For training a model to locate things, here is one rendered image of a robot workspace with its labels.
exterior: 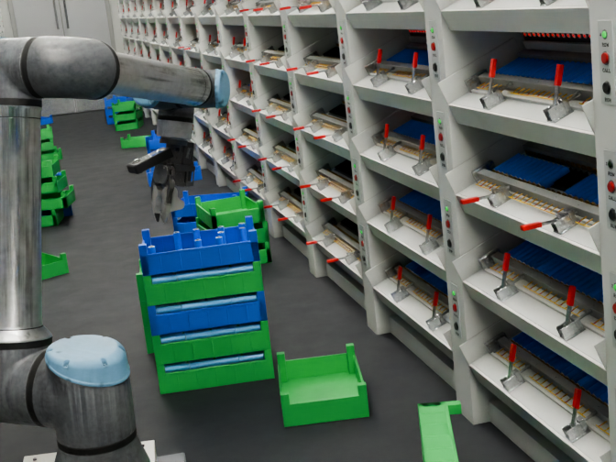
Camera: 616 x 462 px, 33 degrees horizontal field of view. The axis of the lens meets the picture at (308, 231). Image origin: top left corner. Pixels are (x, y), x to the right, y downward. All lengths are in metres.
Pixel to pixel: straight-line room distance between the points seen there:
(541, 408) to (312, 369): 0.83
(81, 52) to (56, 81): 0.07
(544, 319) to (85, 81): 0.96
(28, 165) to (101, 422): 0.50
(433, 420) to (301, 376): 0.86
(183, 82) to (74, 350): 0.67
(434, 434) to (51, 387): 0.70
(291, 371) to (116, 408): 0.83
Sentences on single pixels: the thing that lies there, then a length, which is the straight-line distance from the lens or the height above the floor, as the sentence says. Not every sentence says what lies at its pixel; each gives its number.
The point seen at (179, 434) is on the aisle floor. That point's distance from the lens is 2.52.
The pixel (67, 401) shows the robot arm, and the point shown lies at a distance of 1.99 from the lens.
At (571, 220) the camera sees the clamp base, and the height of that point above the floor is 0.55.
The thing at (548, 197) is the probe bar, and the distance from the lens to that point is 1.93.
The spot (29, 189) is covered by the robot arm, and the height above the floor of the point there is 0.67.
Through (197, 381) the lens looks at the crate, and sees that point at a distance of 2.77.
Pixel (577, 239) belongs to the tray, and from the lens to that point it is 1.78.
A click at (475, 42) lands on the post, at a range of 2.22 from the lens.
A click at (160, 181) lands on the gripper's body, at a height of 0.55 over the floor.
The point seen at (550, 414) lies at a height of 0.15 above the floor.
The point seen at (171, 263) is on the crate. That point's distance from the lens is 2.67.
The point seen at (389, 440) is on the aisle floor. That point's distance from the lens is 2.35.
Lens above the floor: 0.98
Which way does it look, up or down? 13 degrees down
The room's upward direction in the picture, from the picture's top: 6 degrees counter-clockwise
